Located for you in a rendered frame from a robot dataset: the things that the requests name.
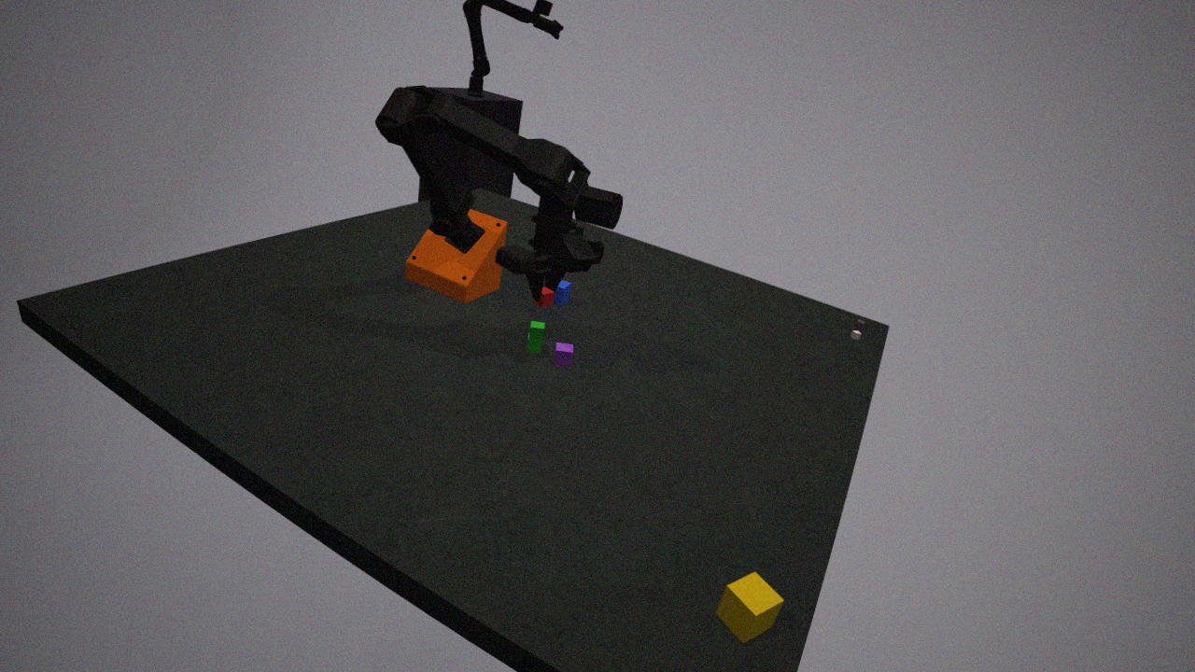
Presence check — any yellow cube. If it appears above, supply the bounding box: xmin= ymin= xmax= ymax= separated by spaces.
xmin=715 ymin=572 xmax=784 ymax=643

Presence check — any purple square block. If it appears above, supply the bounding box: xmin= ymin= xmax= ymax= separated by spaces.
xmin=554 ymin=343 xmax=572 ymax=368

